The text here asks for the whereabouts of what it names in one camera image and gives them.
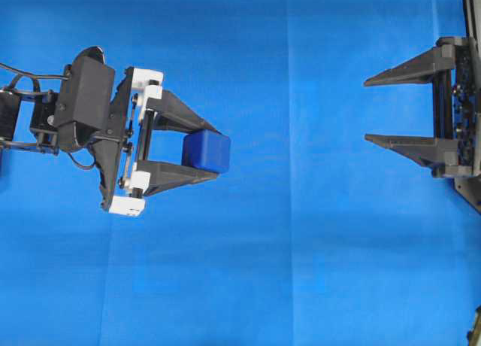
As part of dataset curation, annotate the black aluminium table frame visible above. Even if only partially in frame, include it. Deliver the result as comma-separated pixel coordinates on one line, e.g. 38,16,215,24
463,0,481,41

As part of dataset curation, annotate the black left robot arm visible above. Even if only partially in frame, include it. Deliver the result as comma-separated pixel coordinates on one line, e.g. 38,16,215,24
1,53,231,217

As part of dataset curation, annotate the blue block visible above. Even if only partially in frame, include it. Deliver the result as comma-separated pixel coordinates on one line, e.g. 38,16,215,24
181,129,231,174

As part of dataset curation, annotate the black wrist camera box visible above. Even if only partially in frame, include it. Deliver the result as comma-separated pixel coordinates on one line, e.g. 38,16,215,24
53,46,115,153

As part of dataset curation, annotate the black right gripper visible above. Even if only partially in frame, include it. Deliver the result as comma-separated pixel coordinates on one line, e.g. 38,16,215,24
364,37,480,211

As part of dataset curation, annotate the blue table cloth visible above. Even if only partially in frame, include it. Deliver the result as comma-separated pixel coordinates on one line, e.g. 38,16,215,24
1,0,480,345

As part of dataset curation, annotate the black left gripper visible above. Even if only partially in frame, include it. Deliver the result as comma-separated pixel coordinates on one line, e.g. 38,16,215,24
92,67,219,217

